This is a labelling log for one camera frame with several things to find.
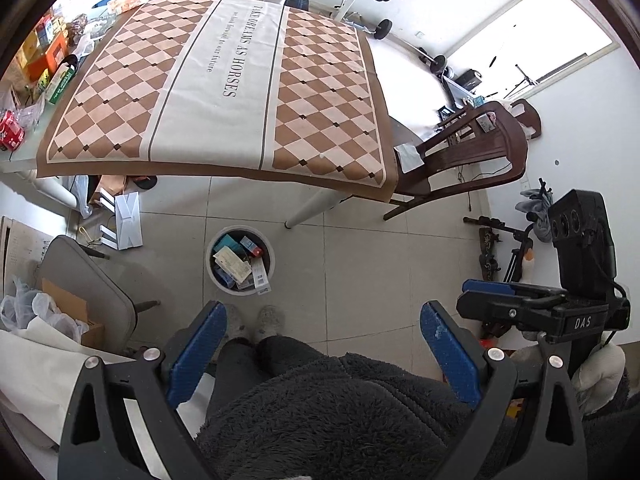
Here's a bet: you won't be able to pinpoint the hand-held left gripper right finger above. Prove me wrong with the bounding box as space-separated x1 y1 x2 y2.
420 301 587 480

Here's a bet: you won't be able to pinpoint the teal box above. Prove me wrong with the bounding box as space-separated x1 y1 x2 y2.
214 234 242 257

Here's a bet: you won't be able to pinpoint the black floor cable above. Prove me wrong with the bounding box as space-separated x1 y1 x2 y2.
456 159 517 213

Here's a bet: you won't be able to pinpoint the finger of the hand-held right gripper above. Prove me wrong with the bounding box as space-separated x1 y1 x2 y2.
455 292 567 333
461 279 569 303

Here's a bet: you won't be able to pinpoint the white paper box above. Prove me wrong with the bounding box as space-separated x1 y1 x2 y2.
214 250 253 287

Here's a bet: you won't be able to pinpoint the brown checkered tablecloth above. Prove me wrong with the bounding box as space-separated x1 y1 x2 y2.
34 0 401 205

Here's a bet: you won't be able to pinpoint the dark grey fleece jacket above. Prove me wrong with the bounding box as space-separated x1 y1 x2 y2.
194 352 640 480

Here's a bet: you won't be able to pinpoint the person's left grey shoe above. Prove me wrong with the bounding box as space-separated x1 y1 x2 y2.
219 304 247 343

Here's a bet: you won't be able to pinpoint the green white carton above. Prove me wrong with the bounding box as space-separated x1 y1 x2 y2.
46 64 79 106

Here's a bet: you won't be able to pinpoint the black tripod stand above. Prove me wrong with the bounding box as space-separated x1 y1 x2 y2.
462 214 535 283

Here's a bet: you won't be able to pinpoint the person's right hand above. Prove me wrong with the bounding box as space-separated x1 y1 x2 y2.
571 344 627 417

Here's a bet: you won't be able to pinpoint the grey office chair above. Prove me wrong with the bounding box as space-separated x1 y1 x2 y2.
37 235 161 356

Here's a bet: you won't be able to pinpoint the person's right grey shoe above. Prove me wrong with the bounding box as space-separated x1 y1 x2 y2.
256 305 286 339

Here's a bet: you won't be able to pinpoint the person's grey shoe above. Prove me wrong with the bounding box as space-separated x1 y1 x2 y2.
219 304 247 343
256 305 286 339

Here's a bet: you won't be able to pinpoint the red snack packet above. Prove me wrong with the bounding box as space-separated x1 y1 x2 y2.
0 110 27 152

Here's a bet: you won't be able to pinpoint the white tissue packet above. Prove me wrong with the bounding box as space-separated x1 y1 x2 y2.
395 144 426 172

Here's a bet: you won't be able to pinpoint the dark grey pants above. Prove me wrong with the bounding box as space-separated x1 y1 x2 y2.
207 335 331 413

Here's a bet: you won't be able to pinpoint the white barcode box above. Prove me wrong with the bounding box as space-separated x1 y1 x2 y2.
251 257 272 292

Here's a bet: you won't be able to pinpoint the white table leg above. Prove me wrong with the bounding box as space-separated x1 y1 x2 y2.
285 190 346 229

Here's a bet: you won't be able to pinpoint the clear plastic bags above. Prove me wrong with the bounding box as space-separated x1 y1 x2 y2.
0 276 91 342

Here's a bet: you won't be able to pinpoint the brown cardboard box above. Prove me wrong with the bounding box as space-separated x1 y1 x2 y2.
41 277 106 348

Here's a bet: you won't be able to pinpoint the brown paper bag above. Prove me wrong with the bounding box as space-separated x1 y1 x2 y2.
97 175 158 197

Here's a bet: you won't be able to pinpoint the grey hanging gloves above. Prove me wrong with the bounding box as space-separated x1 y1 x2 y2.
516 186 555 243

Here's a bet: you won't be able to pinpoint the bright window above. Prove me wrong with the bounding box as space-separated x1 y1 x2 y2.
444 0 622 107

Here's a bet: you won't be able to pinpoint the dark wooden chair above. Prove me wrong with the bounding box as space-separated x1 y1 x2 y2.
382 100 528 221
510 98 543 141

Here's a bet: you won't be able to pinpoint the white cloth sheet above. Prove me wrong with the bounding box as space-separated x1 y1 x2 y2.
0 320 216 463

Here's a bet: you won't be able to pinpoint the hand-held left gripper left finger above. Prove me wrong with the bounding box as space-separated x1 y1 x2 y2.
57 301 228 480

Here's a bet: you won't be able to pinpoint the orange patterned tissue box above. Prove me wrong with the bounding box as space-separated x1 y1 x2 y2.
106 0 149 17

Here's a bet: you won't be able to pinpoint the grey round trash bin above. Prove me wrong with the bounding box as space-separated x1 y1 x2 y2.
205 225 276 300

